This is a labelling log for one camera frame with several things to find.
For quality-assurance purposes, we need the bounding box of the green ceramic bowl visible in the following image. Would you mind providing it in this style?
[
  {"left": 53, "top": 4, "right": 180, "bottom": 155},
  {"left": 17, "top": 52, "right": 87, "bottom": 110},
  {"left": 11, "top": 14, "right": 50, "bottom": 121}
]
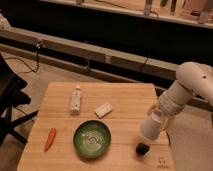
[{"left": 73, "top": 120, "right": 111, "bottom": 159}]

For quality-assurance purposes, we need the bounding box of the wooden table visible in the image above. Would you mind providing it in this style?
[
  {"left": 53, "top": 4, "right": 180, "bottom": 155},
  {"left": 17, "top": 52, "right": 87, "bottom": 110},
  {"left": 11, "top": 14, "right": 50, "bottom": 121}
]
[{"left": 18, "top": 82, "right": 175, "bottom": 171}]

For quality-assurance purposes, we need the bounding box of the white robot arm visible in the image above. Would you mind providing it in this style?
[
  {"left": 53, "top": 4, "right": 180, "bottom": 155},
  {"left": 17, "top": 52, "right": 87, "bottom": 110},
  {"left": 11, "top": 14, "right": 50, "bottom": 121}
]
[{"left": 158, "top": 62, "right": 213, "bottom": 116}]

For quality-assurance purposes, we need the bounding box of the white tube bottle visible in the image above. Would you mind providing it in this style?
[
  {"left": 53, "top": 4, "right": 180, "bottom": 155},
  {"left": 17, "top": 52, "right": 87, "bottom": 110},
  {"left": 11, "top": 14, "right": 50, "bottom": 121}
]
[{"left": 70, "top": 85, "right": 82, "bottom": 115}]

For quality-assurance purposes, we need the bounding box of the black office chair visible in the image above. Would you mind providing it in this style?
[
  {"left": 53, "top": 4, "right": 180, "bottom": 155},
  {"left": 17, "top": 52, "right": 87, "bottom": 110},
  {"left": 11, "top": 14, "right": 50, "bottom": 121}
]
[{"left": 0, "top": 54, "right": 38, "bottom": 145}]

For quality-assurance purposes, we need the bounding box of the white rectangular block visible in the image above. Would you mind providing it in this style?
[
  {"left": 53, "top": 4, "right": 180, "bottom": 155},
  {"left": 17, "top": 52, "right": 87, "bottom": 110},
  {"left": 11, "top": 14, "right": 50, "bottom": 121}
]
[{"left": 94, "top": 103, "right": 113, "bottom": 118}]

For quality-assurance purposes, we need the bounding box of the black cable on floor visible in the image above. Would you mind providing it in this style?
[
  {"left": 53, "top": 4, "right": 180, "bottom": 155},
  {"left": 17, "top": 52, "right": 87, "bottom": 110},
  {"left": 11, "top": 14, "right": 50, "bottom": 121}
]
[{"left": 3, "top": 39, "right": 44, "bottom": 75}]

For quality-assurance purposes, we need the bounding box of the orange carrot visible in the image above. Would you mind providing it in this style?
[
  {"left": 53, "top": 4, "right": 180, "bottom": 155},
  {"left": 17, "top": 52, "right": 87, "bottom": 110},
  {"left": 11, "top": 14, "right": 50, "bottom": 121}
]
[{"left": 44, "top": 128, "right": 57, "bottom": 152}]

